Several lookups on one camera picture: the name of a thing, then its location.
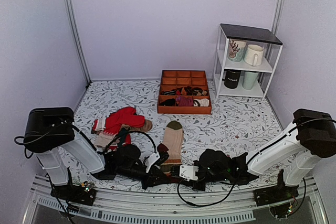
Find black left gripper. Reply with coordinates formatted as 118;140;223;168
117;165;170;191

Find striped beige knitted sock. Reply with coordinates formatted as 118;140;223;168
160;121;184;175

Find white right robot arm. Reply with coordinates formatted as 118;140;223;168
171;109;335;201

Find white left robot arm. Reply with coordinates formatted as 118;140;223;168
23;107;170;200

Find black striped socks in box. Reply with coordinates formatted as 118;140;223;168
159;89;176;106

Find purple socks in box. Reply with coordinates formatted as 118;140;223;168
176;96;194;106

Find white brown socks in box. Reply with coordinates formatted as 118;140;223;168
193;98;210;107

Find dark brown socks in box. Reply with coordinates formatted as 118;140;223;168
176;86;208;96

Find brown sock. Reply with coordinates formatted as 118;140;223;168
121;120;153;133

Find red sock pile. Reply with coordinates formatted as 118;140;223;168
91;106;145;149

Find orange wooden divider box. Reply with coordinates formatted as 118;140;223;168
157;70;212;114

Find floral patterned table cloth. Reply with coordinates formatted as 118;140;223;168
74;80;281;164

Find black tumbler cup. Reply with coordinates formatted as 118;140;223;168
224;69;241;89

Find pale green tumbler cup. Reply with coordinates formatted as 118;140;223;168
242;71;259;90

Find white shelf black top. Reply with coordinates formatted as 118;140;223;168
213;24;283;99

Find floral patterned mug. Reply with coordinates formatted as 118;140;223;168
228;39;247;62

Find white ceramic mug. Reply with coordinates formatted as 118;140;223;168
244;44;264;66

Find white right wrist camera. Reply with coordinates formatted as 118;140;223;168
179;165;199;181

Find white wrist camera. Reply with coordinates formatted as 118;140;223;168
179;165;199;181
144;150;169;173

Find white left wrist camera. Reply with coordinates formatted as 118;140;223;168
144;150;169;173

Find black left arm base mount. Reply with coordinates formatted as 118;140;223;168
51;169;97;206

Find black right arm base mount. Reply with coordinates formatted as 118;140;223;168
253;169;299;206

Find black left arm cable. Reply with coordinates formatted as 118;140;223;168
14;121;158;159

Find right aluminium corner post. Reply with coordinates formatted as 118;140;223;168
271;0;285;35

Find aluminium corner post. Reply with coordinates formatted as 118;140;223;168
64;0;92;86
271;0;285;35

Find left aluminium corner post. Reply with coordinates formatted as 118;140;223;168
64;0;92;86

